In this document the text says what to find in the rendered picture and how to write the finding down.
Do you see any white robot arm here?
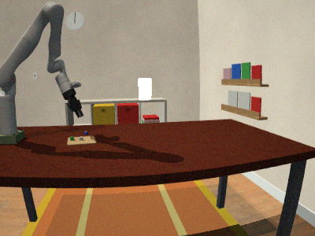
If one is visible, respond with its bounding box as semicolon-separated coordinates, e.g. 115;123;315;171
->
0;2;81;135

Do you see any tan square mat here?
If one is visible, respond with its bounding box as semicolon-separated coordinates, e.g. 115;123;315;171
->
67;136;96;146

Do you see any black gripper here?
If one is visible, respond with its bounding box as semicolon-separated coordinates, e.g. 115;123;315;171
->
63;88;83;118

